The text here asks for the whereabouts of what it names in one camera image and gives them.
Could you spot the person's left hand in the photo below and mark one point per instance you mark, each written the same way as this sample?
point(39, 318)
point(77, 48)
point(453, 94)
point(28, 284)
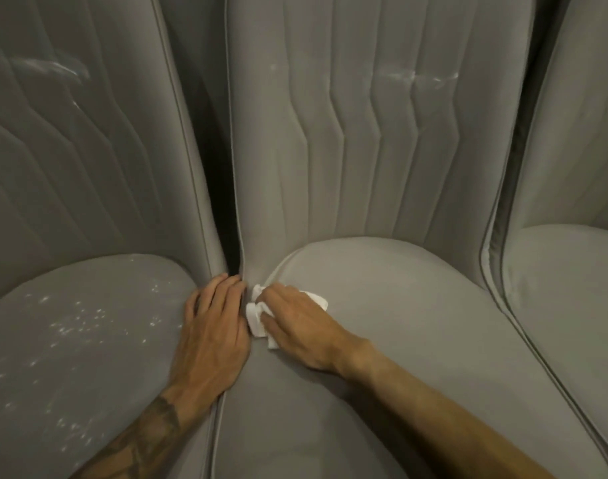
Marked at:
point(211, 344)

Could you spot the person's right hand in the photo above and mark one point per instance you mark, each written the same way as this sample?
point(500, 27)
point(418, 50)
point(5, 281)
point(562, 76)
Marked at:
point(309, 329)

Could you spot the white cleaning cloth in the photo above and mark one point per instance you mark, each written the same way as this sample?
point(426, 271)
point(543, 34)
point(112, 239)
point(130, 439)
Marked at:
point(256, 319)

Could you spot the grey padded chair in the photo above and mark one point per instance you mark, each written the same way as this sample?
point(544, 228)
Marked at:
point(84, 194)
point(408, 319)
point(568, 294)

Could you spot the person's right forearm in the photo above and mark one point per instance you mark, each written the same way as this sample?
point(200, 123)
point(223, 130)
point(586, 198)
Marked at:
point(443, 424)

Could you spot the person's left forearm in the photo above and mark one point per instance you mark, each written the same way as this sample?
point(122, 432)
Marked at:
point(144, 439)

